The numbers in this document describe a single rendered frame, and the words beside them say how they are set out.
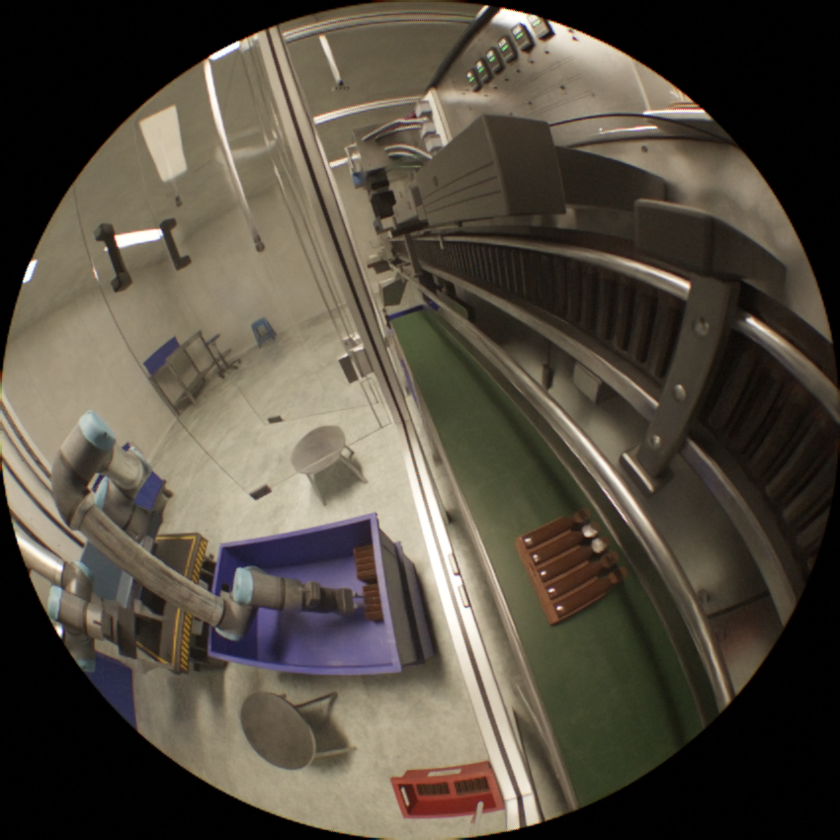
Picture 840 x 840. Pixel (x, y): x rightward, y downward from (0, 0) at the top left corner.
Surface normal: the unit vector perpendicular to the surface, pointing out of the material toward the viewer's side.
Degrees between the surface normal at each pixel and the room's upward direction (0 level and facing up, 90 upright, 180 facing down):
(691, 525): 90
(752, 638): 90
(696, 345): 90
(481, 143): 90
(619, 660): 2
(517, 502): 2
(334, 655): 0
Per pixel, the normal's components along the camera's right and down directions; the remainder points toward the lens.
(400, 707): -0.24, -0.72
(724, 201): -0.95, 0.33
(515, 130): 0.22, 0.62
